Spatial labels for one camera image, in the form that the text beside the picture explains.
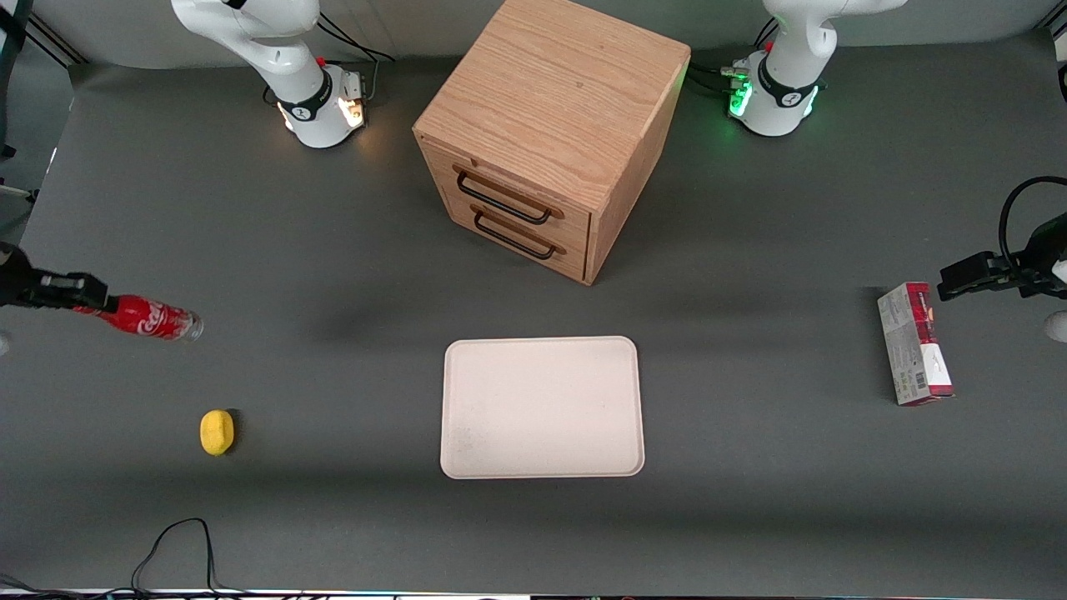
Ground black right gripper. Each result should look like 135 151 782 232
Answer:
0 241 110 312

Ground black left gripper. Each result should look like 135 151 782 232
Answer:
937 212 1067 303

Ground red coke bottle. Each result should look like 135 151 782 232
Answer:
73 294 204 343

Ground beige rectangular tray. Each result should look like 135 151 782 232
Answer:
439 336 646 481

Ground grey and red carton box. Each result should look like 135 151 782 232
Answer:
877 282 955 408

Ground yellow lemon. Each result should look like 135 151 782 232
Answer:
199 409 237 458

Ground wooden drawer front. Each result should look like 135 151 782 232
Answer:
444 190 591 283
418 136 594 253

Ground wooden two-drawer cabinet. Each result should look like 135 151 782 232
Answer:
413 0 692 287

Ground black looped wrist cable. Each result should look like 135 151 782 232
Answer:
998 176 1067 269

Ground black cable on table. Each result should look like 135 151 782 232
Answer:
0 517 251 598

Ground black left arm base cables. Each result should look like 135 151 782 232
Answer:
689 17 781 98

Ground black arm base cables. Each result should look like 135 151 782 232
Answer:
315 12 398 103
689 17 781 98

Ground black right arm base cables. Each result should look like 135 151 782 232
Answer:
315 12 398 103

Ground black metal drawer handle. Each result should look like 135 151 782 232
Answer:
453 165 566 226
471 204 569 262

